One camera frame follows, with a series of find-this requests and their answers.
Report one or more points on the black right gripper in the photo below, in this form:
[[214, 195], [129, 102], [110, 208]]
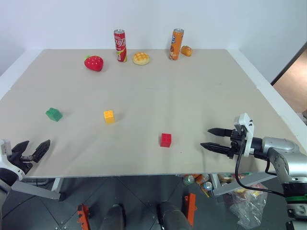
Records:
[[236, 143]]

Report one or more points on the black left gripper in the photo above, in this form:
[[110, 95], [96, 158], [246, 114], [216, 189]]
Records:
[[22, 161]]

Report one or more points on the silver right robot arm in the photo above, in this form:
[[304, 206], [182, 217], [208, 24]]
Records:
[[279, 146]]

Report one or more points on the grey metal table foot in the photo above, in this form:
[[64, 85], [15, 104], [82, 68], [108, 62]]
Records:
[[242, 184], [36, 190]]

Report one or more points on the green building block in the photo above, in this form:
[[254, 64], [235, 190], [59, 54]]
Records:
[[54, 114]]

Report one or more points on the silver top drink can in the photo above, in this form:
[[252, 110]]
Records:
[[208, 186]]

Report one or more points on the green and silver drink can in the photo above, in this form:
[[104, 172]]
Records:
[[188, 180]]

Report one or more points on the red building block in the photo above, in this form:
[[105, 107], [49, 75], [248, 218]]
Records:
[[166, 141]]

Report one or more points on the orange and black clamp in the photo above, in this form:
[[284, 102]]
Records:
[[82, 215], [191, 208]]

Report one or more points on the clear plastic bag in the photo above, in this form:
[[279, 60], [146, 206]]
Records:
[[249, 208]]

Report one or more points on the beige table cover sheet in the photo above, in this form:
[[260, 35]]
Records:
[[148, 100]]

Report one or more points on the yellow building block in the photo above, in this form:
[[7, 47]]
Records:
[[109, 117]]

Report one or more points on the dark rounded shape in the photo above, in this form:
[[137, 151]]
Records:
[[114, 218], [171, 215]]

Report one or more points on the small orange bread loaf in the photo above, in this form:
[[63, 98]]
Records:
[[186, 50]]

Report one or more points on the orange soda can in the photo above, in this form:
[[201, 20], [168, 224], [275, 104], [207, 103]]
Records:
[[176, 45]]

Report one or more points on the red toy strawberry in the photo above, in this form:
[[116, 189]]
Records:
[[93, 63]]

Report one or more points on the round yellow melon bun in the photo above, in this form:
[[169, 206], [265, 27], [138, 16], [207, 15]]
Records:
[[141, 58]]

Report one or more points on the red cola can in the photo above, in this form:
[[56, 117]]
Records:
[[120, 46]]

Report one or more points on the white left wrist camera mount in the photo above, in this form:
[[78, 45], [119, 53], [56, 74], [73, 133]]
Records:
[[12, 169]]

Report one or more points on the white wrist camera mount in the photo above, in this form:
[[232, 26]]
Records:
[[245, 119], [12, 169]]

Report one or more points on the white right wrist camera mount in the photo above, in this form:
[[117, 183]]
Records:
[[245, 119]]

